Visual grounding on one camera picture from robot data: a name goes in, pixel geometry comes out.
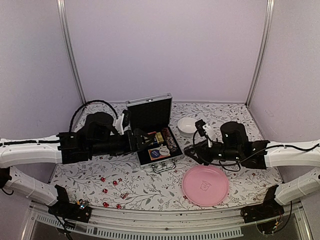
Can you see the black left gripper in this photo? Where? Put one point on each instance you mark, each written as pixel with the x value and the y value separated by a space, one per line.
pixel 137 140

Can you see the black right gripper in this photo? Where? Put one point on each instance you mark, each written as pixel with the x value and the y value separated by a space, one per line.
pixel 201 148

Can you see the aluminium poker set case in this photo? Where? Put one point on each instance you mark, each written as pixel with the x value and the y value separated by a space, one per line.
pixel 152 115

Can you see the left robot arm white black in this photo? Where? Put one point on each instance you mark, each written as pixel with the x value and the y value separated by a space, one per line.
pixel 101 134

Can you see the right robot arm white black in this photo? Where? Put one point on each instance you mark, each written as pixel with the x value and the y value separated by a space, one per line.
pixel 236 149

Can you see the gold playing card deck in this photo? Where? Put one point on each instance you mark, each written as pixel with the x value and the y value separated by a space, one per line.
pixel 159 138

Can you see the blue round blind button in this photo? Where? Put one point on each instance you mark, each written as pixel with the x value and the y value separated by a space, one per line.
pixel 154 154

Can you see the row of poker chips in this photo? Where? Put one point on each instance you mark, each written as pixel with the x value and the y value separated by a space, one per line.
pixel 171 144

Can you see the white ceramic bowl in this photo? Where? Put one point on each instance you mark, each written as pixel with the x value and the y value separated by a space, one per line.
pixel 187 126

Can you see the pink plastic plate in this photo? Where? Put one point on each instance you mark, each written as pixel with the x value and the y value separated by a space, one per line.
pixel 205 186

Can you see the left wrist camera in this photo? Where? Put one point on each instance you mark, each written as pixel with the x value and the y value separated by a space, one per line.
pixel 123 121

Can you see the front aluminium rail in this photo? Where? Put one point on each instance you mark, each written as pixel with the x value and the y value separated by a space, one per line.
pixel 119 224

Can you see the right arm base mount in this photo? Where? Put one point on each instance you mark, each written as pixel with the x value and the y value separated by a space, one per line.
pixel 269 208

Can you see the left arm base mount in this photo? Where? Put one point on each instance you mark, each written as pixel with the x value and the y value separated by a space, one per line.
pixel 78 211

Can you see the left aluminium frame post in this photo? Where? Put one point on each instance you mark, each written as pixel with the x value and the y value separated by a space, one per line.
pixel 61 7

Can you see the aluminium frame post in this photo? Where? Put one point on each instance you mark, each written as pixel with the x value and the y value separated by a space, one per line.
pixel 61 7
pixel 270 4

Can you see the right aluminium frame post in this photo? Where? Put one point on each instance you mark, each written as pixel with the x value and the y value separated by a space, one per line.
pixel 270 4

